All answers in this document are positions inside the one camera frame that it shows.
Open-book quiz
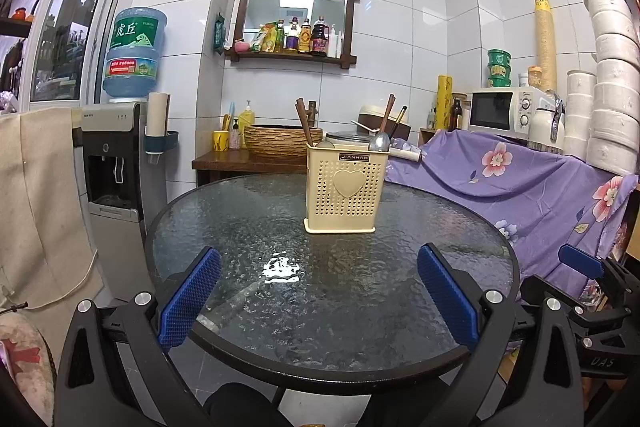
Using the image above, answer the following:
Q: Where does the brown woven wash basin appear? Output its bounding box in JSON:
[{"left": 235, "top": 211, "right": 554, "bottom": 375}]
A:
[{"left": 243, "top": 124, "right": 326, "bottom": 158}]

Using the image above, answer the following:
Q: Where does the pink patterned cushion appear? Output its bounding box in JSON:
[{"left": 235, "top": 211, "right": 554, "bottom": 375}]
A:
[{"left": 0, "top": 314, "right": 56, "bottom": 427}]

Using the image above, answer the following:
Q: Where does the large dark sauce bottle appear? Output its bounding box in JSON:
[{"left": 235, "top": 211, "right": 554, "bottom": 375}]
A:
[{"left": 310, "top": 16, "right": 331, "bottom": 56}]

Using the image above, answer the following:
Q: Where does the paper cup tube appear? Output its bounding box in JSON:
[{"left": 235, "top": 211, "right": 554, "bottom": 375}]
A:
[{"left": 146, "top": 92, "right": 171, "bottom": 140}]

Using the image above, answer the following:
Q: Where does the black chopstick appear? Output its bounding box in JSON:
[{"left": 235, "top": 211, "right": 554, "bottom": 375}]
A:
[{"left": 390, "top": 106, "right": 408, "bottom": 140}]

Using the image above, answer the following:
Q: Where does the beige plastic utensil holder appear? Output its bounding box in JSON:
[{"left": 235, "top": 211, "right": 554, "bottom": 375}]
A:
[{"left": 304, "top": 142, "right": 390, "bottom": 235}]

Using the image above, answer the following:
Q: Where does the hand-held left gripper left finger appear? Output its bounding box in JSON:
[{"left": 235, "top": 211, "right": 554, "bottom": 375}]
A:
[{"left": 54, "top": 246, "right": 222, "bottom": 427}]

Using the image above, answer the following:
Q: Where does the white brown rice cooker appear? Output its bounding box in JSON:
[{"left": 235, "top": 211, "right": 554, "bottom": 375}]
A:
[{"left": 359, "top": 104, "right": 412, "bottom": 138}]

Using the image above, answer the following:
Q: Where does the round glass table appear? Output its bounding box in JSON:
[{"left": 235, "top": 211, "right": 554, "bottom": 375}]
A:
[{"left": 144, "top": 172, "right": 521, "bottom": 408}]

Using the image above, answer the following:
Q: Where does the white kettle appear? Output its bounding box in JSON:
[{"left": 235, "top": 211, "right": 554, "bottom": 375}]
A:
[{"left": 527, "top": 91, "right": 566, "bottom": 152}]

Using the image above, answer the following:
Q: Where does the green hanging packet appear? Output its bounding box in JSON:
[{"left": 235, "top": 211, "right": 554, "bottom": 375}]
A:
[{"left": 212, "top": 13, "right": 227, "bottom": 54}]

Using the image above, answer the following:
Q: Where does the white pan with glass lid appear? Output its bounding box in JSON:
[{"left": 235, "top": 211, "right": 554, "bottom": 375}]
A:
[{"left": 326, "top": 131, "right": 423, "bottom": 162}]

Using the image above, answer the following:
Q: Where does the white microwave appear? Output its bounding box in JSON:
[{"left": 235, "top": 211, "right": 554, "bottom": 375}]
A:
[{"left": 467, "top": 87, "right": 551, "bottom": 138}]

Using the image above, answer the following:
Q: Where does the tall stack of paper cups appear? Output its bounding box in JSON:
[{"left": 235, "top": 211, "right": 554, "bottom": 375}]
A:
[{"left": 534, "top": 0, "right": 557, "bottom": 90}]

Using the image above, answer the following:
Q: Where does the wooden washstand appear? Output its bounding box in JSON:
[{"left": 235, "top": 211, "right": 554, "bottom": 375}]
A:
[{"left": 191, "top": 150, "right": 308, "bottom": 188}]

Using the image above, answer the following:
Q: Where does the teal cup holder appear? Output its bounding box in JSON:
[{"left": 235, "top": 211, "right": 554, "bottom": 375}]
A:
[{"left": 143, "top": 131, "right": 179, "bottom": 155}]

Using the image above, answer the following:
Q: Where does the purple floral cloth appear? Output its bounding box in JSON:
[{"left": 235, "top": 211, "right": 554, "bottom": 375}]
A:
[{"left": 385, "top": 129, "right": 640, "bottom": 308}]

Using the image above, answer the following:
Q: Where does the beige cloth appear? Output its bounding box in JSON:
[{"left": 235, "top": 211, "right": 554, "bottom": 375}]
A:
[{"left": 0, "top": 107, "right": 106, "bottom": 308}]

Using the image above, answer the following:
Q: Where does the stack of white paper bowls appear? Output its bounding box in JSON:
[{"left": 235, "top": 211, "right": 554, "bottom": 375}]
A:
[{"left": 565, "top": 0, "right": 640, "bottom": 178}]

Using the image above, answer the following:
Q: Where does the wooden display shelf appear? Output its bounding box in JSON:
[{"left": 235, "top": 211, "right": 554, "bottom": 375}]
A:
[{"left": 0, "top": 0, "right": 61, "bottom": 108}]

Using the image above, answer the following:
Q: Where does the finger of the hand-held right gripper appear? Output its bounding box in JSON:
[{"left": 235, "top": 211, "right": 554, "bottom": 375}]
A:
[
  {"left": 559, "top": 243, "right": 626, "bottom": 293},
  {"left": 520, "top": 274, "right": 588, "bottom": 315}
]

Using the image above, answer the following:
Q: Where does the sliding window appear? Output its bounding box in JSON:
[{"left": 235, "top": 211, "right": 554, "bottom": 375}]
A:
[{"left": 30, "top": 0, "right": 128, "bottom": 102}]

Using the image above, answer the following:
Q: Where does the person's leg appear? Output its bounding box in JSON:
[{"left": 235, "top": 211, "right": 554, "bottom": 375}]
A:
[{"left": 202, "top": 382, "right": 283, "bottom": 427}]

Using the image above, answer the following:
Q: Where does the blue water jug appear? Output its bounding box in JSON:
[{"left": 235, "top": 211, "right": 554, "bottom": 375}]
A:
[{"left": 102, "top": 6, "right": 167, "bottom": 102}]

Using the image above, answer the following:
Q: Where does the yellow soap dispenser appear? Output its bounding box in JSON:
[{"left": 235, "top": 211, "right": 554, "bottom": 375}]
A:
[{"left": 237, "top": 99, "right": 256, "bottom": 134}]

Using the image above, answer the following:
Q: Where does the yellow cylinder bottle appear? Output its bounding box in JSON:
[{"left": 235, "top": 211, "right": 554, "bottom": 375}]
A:
[{"left": 435, "top": 74, "right": 453, "bottom": 131}]

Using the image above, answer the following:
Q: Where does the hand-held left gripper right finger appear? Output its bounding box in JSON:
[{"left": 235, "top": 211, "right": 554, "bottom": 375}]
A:
[{"left": 390, "top": 243, "right": 586, "bottom": 427}]

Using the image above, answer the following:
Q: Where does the brown wooden chopstick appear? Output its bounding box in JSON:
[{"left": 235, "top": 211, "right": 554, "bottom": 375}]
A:
[
  {"left": 382, "top": 95, "right": 397, "bottom": 136},
  {"left": 301, "top": 100, "right": 317, "bottom": 148},
  {"left": 377, "top": 94, "right": 394, "bottom": 136},
  {"left": 295, "top": 98, "right": 312, "bottom": 148}
]

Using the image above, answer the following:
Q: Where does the grey water dispenser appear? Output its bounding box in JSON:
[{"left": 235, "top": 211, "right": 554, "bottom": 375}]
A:
[{"left": 80, "top": 101, "right": 168, "bottom": 280}]

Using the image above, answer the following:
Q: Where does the stack of green noodle cups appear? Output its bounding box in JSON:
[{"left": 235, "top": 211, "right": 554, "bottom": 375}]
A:
[{"left": 487, "top": 48, "right": 512, "bottom": 88}]

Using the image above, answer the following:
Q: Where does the yellow snack packet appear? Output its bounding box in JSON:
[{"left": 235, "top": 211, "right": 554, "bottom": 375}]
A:
[{"left": 252, "top": 23, "right": 277, "bottom": 52}]

